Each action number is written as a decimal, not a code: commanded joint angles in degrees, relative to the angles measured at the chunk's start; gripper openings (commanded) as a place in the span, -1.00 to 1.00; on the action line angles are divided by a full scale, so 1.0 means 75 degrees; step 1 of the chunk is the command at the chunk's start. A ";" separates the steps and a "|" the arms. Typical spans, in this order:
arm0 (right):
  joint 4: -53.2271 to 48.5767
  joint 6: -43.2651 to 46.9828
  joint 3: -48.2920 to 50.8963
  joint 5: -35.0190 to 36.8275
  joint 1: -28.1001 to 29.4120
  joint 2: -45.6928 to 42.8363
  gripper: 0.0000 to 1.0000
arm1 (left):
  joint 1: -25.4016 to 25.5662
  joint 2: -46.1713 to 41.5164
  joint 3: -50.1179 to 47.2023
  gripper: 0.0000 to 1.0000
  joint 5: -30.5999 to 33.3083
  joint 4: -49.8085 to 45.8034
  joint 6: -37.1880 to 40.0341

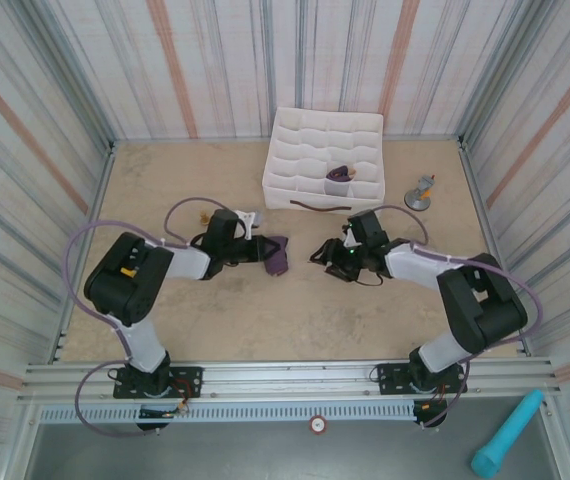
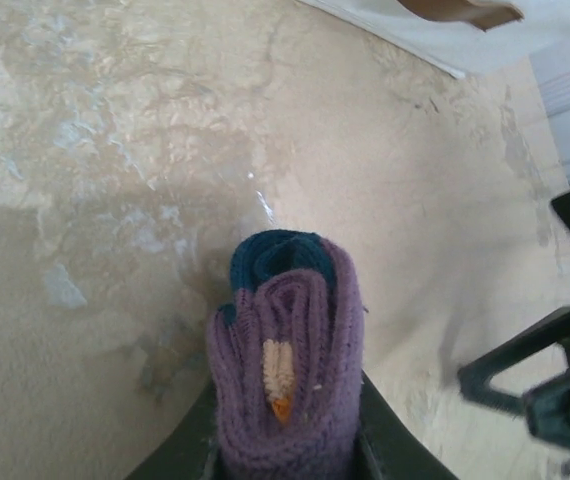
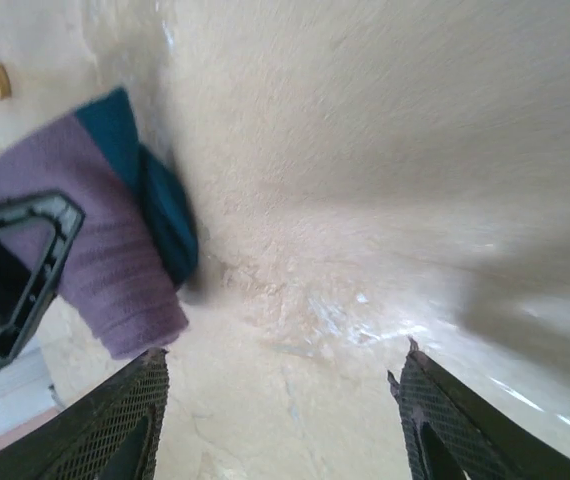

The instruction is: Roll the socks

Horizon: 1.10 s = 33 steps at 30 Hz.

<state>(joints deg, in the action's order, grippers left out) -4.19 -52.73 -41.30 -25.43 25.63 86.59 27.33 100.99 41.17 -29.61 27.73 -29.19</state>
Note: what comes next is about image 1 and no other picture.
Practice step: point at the purple sock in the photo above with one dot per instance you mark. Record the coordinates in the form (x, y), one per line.
(340, 174)
(277, 267)

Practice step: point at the white fabric organizer box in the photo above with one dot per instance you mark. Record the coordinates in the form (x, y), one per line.
(305, 145)

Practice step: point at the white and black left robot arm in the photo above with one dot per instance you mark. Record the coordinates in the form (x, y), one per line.
(142, 345)

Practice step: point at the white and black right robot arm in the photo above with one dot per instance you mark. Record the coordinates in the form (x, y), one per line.
(475, 310)

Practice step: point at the small brown wooden piece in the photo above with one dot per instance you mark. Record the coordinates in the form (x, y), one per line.
(202, 217)

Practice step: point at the grey metal stand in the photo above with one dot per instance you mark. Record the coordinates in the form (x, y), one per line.
(417, 200)

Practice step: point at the red and white round button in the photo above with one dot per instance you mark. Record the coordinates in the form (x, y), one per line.
(318, 425)

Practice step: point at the teal cylinder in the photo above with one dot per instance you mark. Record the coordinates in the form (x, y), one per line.
(505, 435)

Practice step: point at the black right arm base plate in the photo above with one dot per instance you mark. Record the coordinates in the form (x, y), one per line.
(390, 380)

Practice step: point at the aluminium mounting rail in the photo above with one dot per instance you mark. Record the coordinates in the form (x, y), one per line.
(285, 380)

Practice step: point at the aluminium side rail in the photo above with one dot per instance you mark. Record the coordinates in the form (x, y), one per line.
(495, 240)
(85, 220)

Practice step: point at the aluminium back rail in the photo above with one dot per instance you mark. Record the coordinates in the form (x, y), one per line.
(415, 137)

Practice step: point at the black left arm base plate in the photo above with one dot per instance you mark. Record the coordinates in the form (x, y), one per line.
(187, 380)

